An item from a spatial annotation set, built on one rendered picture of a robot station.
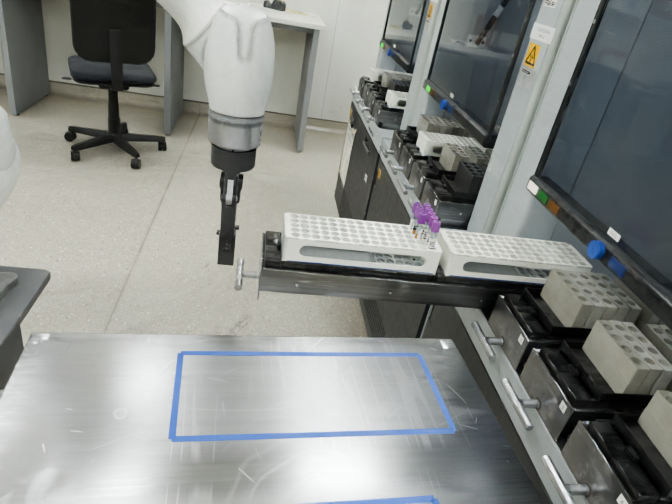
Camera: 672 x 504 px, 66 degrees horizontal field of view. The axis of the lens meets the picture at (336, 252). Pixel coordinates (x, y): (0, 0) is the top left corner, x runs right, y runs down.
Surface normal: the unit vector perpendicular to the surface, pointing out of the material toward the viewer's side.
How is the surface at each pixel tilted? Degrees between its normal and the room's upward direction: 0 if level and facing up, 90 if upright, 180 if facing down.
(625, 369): 90
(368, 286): 90
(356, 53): 90
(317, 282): 90
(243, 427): 0
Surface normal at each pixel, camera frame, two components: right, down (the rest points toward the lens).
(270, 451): 0.17, -0.86
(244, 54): 0.26, 0.39
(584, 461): -0.98, -0.10
